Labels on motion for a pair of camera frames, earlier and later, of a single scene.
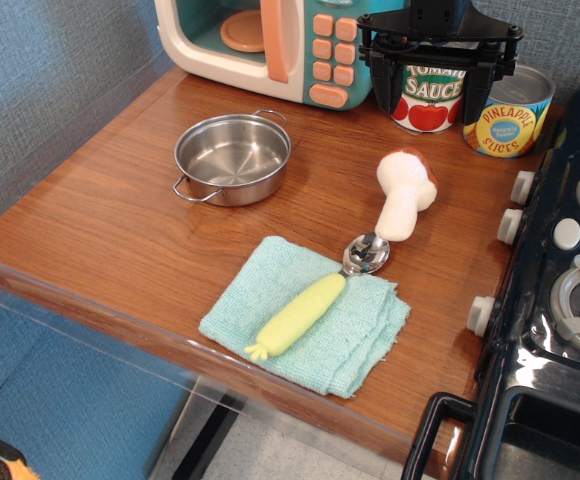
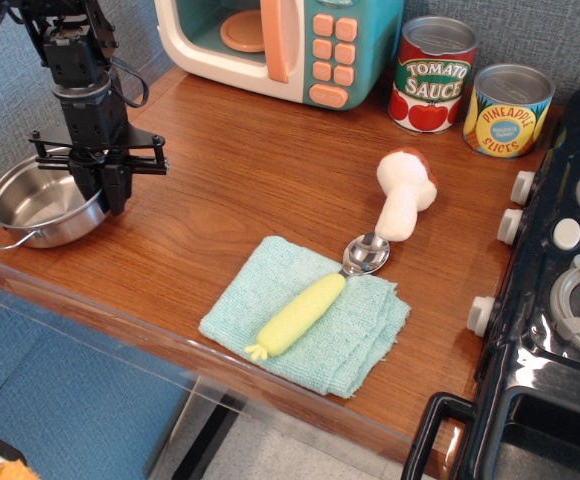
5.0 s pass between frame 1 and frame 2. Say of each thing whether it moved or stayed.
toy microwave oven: stayed
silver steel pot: moved
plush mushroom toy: stayed
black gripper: moved
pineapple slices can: stayed
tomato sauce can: stayed
